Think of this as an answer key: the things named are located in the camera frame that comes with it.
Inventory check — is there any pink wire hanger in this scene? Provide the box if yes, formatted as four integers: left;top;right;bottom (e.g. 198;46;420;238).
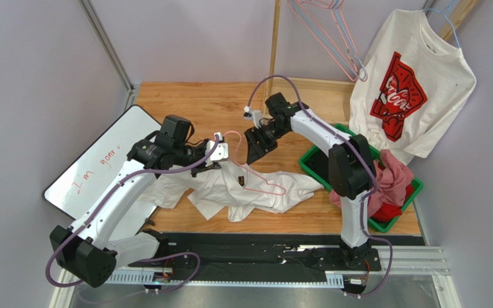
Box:
223;130;287;196
287;0;358;82

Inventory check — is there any white flower print t-shirt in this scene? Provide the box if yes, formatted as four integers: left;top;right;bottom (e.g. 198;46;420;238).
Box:
134;162;323;223

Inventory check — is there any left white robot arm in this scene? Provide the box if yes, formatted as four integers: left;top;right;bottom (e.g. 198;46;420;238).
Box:
45;115;229;288

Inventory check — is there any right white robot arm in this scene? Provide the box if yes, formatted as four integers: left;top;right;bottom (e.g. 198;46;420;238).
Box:
243;93;377;249

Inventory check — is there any pink crumpled shirt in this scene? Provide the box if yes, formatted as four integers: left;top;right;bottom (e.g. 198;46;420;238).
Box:
329;149;415;219

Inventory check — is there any white t-shirt red print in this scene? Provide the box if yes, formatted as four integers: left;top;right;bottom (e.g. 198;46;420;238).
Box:
349;9;476;164

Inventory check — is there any blue hanger holding shirt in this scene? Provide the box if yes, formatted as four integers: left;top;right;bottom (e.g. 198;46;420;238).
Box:
422;4;462;49

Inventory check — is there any wooden hanger rack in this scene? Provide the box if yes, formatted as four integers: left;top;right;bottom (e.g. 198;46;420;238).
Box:
261;0;480;128

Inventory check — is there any green plastic bin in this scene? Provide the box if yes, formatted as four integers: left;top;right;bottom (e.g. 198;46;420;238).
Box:
298;146;424;233

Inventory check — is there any black garment in bin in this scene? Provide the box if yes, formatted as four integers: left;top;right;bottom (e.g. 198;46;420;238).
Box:
304;150;332;191

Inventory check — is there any whiteboard with red writing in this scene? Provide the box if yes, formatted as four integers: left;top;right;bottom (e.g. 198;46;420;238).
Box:
43;105;160;228

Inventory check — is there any red garment in bin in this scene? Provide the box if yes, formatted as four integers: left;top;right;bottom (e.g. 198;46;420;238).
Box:
368;184;414;223

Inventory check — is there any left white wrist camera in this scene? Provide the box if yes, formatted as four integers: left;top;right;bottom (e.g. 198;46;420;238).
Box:
205;132;230;166

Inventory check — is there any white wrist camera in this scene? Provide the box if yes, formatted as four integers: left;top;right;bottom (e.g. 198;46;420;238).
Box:
205;132;230;166
243;106;263;128

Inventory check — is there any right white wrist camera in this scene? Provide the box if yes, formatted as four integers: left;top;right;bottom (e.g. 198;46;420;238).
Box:
243;106;263;128

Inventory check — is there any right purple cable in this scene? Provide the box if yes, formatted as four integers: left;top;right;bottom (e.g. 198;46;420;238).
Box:
246;75;395;298

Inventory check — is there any purple cable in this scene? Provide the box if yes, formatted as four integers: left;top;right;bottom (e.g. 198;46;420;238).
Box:
44;133;221;295
246;75;395;298

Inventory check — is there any blue wire hanger on rack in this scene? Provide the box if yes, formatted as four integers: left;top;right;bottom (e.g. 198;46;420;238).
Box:
292;0;370;82

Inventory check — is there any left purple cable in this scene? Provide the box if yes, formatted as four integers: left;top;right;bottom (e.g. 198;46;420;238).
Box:
44;133;221;295

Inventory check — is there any aluminium corner frame post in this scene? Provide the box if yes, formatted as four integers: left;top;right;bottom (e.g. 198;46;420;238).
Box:
78;0;139;109

